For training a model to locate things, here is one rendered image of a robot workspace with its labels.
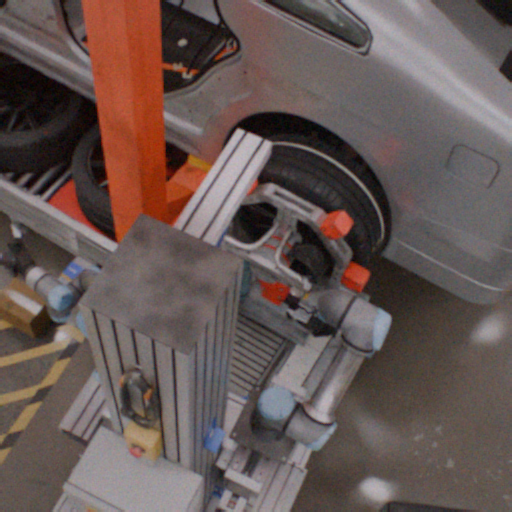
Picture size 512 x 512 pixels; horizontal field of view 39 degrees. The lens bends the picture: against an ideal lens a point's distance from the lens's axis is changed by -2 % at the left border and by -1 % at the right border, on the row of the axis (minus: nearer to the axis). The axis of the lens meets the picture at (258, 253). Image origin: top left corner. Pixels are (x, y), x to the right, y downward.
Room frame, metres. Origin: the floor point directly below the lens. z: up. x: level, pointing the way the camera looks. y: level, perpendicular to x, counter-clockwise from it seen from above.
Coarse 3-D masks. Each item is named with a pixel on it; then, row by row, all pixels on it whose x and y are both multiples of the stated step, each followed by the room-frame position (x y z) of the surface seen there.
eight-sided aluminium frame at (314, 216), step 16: (256, 192) 1.69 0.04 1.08; (272, 192) 1.67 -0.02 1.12; (288, 192) 1.68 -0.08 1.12; (288, 208) 1.62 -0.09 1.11; (304, 208) 1.64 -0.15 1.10; (320, 224) 1.57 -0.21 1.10; (240, 240) 1.70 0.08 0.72; (336, 240) 1.58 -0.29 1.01; (336, 256) 1.53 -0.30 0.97; (336, 272) 1.52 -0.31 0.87; (320, 288) 1.54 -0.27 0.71; (336, 288) 1.51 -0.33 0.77
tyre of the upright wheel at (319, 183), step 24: (312, 144) 1.89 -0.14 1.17; (264, 168) 1.77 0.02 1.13; (288, 168) 1.76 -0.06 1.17; (312, 168) 1.77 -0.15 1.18; (336, 168) 1.80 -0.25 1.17; (360, 168) 1.83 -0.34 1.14; (312, 192) 1.67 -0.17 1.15; (336, 192) 1.70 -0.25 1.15; (360, 192) 1.74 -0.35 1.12; (240, 216) 1.79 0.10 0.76; (360, 216) 1.65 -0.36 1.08; (384, 216) 1.74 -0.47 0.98; (360, 240) 1.59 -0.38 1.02; (360, 264) 1.57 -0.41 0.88
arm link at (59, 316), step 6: (72, 288) 1.13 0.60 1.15; (78, 294) 1.12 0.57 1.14; (72, 300) 1.09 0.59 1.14; (78, 300) 1.11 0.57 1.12; (72, 306) 1.08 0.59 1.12; (48, 312) 1.05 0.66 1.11; (54, 312) 1.04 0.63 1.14; (60, 312) 1.04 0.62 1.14; (66, 312) 1.06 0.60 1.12; (54, 318) 1.04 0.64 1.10; (60, 318) 1.04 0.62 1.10; (66, 318) 1.05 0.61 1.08
